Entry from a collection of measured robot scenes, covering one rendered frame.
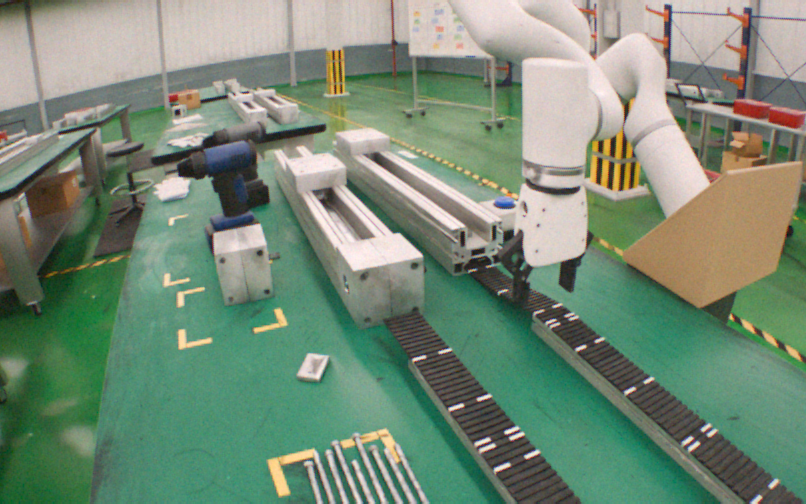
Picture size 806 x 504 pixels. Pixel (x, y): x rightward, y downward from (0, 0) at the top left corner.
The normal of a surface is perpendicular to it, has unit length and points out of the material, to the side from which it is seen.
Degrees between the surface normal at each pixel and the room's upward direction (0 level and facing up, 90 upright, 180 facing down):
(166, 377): 0
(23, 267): 90
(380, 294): 90
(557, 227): 90
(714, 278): 90
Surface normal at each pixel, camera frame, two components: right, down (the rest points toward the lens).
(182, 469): -0.04, -0.91
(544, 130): -0.58, 0.36
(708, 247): -0.94, 0.18
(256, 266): 0.36, 0.38
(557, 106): -0.23, 0.42
